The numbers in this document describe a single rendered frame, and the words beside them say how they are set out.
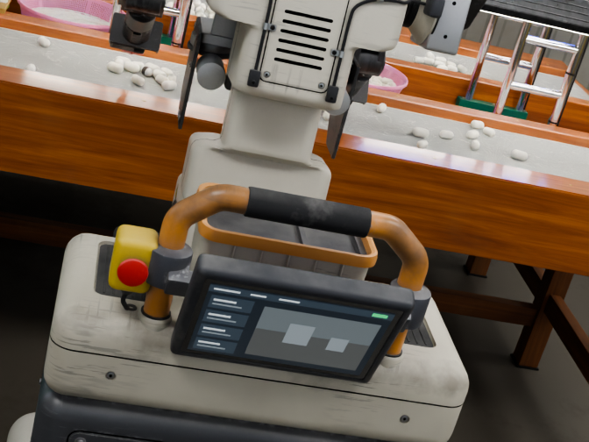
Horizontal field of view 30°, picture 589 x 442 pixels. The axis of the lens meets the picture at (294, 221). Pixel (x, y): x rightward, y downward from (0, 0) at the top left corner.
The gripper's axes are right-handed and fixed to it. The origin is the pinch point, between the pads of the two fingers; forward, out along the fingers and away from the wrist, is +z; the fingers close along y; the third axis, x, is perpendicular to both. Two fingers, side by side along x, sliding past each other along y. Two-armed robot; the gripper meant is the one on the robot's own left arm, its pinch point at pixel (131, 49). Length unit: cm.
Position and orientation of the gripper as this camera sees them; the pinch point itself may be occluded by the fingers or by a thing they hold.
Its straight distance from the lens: 235.4
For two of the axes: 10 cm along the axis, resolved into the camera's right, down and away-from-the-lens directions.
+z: -2.5, 2.6, 9.3
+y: -9.6, -1.8, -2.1
